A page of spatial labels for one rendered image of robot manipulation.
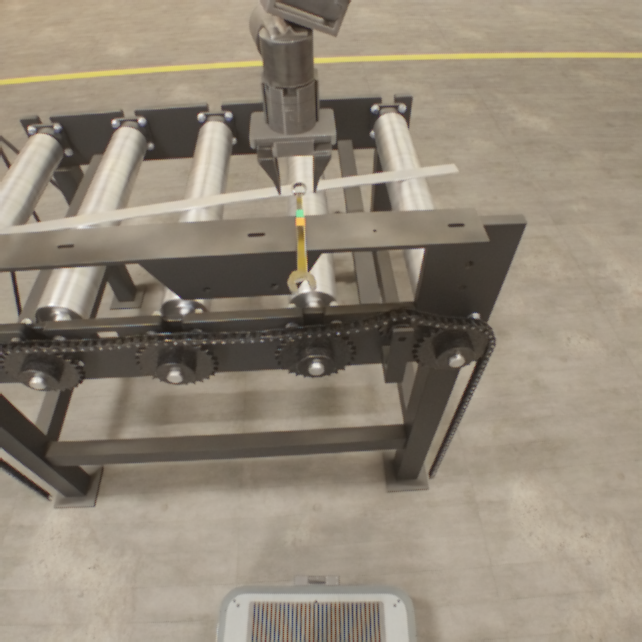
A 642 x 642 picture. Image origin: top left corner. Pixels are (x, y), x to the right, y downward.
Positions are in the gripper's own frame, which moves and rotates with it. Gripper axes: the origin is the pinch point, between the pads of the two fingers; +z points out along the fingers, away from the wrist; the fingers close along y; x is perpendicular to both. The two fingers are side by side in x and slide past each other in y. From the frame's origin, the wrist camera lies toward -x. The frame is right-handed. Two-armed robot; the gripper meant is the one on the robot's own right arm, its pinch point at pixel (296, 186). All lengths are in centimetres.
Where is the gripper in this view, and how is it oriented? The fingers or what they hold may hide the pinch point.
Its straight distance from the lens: 66.0
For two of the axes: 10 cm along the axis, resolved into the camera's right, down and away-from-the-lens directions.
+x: 0.5, 7.8, -6.3
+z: 0.2, 6.3, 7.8
